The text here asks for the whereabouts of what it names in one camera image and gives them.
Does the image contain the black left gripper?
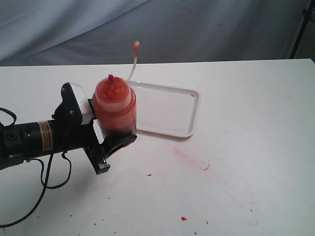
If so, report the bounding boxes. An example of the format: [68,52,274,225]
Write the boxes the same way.
[52,104,137,175]

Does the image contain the red sauce squeeze bottle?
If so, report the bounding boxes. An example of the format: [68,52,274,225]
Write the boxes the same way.
[92,40,141,135]

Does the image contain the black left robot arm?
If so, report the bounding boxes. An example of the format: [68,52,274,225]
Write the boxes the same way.
[0,100,137,174]

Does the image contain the white rectangular plastic tray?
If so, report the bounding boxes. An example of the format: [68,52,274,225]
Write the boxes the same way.
[128,81,200,138]

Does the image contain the grey fabric backdrop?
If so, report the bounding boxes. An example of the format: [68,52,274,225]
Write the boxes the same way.
[0,0,308,66]

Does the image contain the black tripod stand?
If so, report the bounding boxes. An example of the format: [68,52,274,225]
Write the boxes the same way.
[289,0,315,59]

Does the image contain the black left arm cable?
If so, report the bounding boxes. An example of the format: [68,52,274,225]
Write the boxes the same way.
[0,107,72,227]

